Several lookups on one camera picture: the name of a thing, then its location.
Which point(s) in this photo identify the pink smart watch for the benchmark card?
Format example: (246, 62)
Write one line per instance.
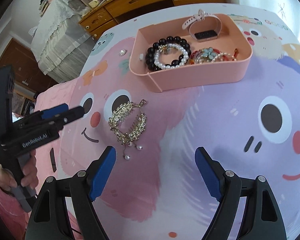
(203, 26)

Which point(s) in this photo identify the pink plastic tray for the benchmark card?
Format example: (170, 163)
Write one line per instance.
(166, 57)

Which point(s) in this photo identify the yellow mug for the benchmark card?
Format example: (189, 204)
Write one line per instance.
(94, 3)

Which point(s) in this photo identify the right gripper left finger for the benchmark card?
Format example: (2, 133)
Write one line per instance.
(49, 217)

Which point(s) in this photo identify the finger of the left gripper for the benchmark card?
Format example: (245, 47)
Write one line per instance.
(49, 113)
(60, 120)

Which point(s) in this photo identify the teal flower brooch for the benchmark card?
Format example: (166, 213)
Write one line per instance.
(209, 53)

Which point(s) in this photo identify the gold leaf hair comb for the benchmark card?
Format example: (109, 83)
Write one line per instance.
(128, 122)

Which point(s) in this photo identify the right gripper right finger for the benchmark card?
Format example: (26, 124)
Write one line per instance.
(261, 219)

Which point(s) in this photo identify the round pearl brooch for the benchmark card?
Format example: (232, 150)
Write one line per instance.
(122, 52)

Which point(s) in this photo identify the white lace covered furniture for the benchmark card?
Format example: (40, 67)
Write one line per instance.
(60, 44)

